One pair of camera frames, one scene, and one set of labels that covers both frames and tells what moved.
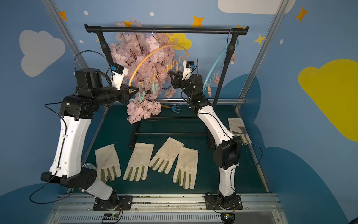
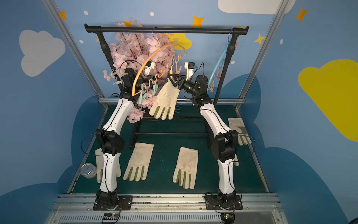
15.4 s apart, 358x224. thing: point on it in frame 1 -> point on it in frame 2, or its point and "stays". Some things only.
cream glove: x=186 y=169 stays
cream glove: x=138 y=167 stays
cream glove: x=237 y=128 stays
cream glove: x=163 y=160 -> x=167 y=97
